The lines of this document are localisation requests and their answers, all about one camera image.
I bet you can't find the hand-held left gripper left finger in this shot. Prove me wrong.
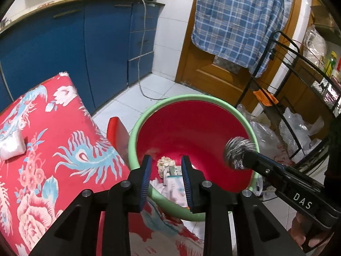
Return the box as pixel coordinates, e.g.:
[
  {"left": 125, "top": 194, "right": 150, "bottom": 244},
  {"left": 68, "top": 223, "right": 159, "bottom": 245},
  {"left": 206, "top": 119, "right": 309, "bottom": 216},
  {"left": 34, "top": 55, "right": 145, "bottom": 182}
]
[{"left": 28, "top": 155, "right": 152, "bottom": 256}]

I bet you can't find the black wire rack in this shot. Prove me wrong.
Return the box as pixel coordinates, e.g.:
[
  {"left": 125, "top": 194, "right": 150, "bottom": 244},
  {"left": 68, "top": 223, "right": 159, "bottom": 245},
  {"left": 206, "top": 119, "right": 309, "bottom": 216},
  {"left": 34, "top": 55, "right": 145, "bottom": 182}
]
[{"left": 244, "top": 31, "right": 341, "bottom": 166}]

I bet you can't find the clear plastic bag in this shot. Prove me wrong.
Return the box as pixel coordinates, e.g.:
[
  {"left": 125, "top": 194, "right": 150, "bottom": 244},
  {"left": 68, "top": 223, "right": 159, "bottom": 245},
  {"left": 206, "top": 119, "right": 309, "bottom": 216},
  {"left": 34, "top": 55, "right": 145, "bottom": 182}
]
[
  {"left": 284, "top": 107, "right": 324, "bottom": 150},
  {"left": 237, "top": 104, "right": 283, "bottom": 160}
]

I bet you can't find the pale green medicine box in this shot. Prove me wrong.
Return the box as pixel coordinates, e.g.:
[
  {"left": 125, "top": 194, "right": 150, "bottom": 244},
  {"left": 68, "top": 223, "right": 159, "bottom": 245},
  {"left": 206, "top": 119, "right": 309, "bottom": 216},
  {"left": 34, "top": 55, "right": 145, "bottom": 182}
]
[{"left": 165, "top": 177, "right": 188, "bottom": 207}]

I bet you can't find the orange rag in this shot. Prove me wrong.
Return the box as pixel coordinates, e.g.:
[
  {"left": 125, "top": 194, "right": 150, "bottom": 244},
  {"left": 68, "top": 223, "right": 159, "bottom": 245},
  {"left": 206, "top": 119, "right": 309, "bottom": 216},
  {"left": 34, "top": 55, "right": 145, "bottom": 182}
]
[{"left": 253, "top": 89, "right": 279, "bottom": 107}]

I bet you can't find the cream paper ball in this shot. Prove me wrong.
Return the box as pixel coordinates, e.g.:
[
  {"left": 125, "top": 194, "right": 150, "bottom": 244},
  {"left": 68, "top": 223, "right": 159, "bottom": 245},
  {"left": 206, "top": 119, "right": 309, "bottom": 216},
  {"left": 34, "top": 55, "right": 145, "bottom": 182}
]
[{"left": 157, "top": 158, "right": 175, "bottom": 178}]

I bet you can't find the blue plaid cloth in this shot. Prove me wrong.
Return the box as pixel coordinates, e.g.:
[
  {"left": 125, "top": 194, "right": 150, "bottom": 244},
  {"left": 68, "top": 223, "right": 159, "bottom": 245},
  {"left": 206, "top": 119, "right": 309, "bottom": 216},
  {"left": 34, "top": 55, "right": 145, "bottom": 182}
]
[{"left": 191, "top": 0, "right": 293, "bottom": 78}]

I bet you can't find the blue kitchen cabinet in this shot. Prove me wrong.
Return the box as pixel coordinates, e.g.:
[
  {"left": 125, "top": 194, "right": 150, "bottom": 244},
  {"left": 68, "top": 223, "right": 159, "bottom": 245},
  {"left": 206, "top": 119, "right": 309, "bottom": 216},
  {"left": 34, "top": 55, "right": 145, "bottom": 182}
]
[{"left": 0, "top": 0, "right": 166, "bottom": 112}]

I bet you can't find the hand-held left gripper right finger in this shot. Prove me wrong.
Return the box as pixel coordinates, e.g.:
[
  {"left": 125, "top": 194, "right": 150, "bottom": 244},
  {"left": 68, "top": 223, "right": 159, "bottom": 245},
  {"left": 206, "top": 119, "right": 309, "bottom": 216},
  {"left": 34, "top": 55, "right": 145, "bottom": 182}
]
[{"left": 181, "top": 155, "right": 307, "bottom": 256}]

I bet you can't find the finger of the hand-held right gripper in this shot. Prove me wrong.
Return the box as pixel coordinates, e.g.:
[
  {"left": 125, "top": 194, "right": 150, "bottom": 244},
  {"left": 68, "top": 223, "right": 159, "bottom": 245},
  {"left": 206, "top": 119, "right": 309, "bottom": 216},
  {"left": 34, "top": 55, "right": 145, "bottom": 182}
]
[{"left": 246, "top": 151, "right": 324, "bottom": 192}]

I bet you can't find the white power cable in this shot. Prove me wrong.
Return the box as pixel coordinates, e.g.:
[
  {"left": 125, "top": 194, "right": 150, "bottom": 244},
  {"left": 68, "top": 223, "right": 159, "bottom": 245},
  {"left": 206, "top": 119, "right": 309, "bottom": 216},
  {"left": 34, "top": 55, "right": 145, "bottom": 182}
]
[{"left": 137, "top": 0, "right": 167, "bottom": 100}]

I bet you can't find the person's right hand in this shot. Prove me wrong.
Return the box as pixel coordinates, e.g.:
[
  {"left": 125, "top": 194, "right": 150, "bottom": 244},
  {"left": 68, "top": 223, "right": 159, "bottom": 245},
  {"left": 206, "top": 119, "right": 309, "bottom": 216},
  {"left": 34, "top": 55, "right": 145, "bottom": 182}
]
[{"left": 290, "top": 213, "right": 312, "bottom": 250}]

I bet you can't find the red basin with green rim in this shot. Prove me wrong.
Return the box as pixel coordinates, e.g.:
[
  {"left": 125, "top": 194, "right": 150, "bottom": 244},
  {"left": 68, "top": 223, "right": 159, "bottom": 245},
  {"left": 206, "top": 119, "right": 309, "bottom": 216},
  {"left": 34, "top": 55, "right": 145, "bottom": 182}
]
[{"left": 128, "top": 94, "right": 263, "bottom": 222}]

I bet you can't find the white knotted plastic bag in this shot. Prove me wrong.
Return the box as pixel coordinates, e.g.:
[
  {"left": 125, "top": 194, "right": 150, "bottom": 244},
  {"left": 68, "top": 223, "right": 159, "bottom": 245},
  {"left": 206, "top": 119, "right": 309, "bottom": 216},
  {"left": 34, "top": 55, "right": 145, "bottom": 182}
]
[{"left": 304, "top": 25, "right": 328, "bottom": 67}]

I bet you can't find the grey fuzzy ball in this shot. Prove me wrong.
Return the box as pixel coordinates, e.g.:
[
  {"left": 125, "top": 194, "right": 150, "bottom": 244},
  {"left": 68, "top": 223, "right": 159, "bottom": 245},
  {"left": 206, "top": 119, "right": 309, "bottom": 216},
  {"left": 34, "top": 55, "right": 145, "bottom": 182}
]
[{"left": 223, "top": 137, "right": 257, "bottom": 170}]

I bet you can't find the wooden door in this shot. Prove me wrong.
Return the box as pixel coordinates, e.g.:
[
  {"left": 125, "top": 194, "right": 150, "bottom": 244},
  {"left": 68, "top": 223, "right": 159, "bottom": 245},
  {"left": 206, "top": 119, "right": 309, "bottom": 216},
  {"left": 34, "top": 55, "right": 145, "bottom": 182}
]
[{"left": 174, "top": 0, "right": 304, "bottom": 107}]

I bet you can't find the white tissue pack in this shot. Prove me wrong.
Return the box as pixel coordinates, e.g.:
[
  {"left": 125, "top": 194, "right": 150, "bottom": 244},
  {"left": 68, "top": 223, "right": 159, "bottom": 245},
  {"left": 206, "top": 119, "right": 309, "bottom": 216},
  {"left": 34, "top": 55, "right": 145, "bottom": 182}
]
[{"left": 0, "top": 131, "right": 27, "bottom": 161}]

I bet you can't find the red floral tablecloth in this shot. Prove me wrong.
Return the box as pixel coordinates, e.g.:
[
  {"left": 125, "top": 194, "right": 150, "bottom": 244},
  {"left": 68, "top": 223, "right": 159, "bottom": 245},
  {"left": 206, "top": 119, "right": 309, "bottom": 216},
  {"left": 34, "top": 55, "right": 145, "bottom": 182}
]
[{"left": 0, "top": 72, "right": 205, "bottom": 256}]

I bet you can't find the yellow-green bottle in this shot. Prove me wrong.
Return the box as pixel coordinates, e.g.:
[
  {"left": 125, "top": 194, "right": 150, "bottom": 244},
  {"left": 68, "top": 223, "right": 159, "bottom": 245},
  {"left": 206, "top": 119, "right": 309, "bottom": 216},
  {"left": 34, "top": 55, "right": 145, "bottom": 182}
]
[{"left": 325, "top": 52, "right": 337, "bottom": 76}]

